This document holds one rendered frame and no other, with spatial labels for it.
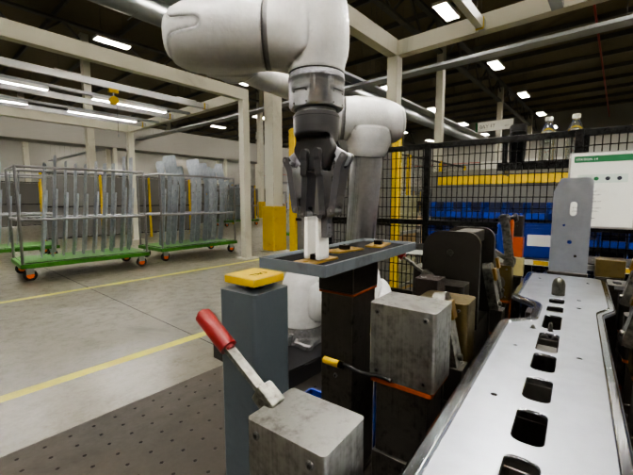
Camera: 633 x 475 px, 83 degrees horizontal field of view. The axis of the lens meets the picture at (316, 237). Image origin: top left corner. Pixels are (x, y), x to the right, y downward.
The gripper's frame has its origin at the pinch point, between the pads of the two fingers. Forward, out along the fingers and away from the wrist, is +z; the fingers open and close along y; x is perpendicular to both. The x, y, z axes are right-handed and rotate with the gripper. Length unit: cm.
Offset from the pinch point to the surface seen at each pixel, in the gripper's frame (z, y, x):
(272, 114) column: -200, -550, 566
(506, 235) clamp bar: 5, 16, 81
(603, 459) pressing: 20.0, 39.0, -3.2
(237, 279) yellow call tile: 4.4, -1.1, -16.3
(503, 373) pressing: 20.0, 27.6, 10.7
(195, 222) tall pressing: 47, -670, 435
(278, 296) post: 7.1, 2.5, -12.1
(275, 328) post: 11.5, 2.5, -12.8
